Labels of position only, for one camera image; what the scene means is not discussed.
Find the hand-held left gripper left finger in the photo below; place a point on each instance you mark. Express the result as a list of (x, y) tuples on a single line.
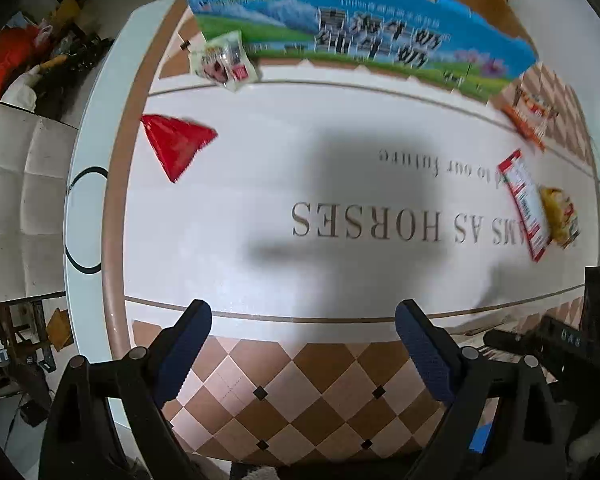
[(182, 355)]

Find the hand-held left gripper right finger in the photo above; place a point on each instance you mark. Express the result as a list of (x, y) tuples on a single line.
[(425, 355)]

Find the yellow panda snack packet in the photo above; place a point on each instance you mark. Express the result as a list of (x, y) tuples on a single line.
[(560, 215)]

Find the red white packet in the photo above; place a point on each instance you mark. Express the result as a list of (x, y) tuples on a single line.
[(522, 200)]

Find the orange white cartoon packet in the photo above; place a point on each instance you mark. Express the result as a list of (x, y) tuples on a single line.
[(530, 115)]

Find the red triangular packet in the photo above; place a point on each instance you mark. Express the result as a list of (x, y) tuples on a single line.
[(177, 142)]

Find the small green white packet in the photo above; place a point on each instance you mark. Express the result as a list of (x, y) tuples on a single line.
[(220, 60)]

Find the cardboard box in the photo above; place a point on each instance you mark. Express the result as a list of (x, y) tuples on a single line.
[(380, 35)]

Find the person's right forearm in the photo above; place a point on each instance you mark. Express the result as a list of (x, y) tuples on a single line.
[(587, 442)]

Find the person's dark fleece clothing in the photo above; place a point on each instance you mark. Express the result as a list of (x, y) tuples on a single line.
[(330, 471)]

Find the checkered table cover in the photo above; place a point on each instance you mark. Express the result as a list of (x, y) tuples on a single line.
[(305, 260)]

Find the wooden chair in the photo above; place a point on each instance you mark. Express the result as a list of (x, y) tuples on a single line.
[(22, 332)]

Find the white padded chair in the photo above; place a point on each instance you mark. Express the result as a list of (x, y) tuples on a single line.
[(20, 200)]

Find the white duck plush toy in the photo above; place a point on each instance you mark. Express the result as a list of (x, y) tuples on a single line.
[(22, 85)]

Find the black folding cart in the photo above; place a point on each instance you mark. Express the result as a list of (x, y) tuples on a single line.
[(77, 52)]

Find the red plastic bag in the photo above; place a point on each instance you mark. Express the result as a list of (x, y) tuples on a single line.
[(5, 60)]

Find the yellow bag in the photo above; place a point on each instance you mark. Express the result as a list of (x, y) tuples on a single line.
[(66, 10)]

